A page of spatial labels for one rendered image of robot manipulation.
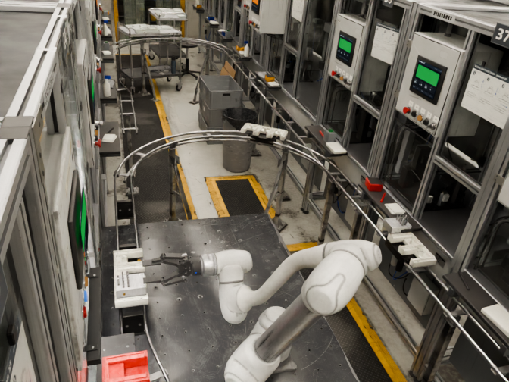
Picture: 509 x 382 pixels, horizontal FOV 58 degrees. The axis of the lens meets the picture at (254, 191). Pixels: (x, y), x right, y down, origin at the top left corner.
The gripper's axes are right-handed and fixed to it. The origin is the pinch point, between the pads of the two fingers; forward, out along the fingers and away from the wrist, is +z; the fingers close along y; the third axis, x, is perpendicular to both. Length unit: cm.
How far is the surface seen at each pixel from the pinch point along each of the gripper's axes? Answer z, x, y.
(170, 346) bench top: -7.6, 0.3, -44.4
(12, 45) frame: 33, 9, 89
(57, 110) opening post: 23, 23, 76
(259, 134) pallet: -104, -190, -29
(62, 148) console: 22, 32, 69
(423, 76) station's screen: -153, -68, 57
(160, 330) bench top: -4.7, -10.1, -44.4
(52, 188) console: 22, 51, 69
